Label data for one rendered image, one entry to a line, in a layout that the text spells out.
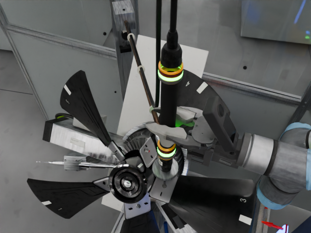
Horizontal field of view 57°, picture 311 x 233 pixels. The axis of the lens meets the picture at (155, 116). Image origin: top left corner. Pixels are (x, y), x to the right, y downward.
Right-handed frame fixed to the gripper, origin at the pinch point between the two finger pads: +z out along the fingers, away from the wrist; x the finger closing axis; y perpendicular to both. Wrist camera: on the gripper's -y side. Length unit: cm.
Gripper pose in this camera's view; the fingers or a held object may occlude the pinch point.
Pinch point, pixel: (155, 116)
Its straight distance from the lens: 62.2
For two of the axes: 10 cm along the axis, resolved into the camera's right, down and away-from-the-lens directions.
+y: 0.0, 6.3, 7.7
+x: 3.6, -7.2, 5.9
